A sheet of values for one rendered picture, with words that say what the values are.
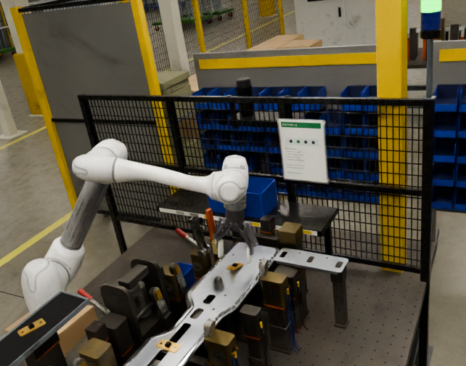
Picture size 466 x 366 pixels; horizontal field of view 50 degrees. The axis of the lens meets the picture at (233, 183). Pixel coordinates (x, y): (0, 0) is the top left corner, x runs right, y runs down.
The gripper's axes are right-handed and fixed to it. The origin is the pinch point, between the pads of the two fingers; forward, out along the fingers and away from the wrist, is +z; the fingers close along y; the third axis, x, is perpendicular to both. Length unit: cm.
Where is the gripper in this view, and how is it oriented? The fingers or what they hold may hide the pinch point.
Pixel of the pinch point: (234, 257)
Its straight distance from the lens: 206.1
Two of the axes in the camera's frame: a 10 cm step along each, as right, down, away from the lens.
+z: 0.0, 9.8, 2.0
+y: 8.5, 1.1, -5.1
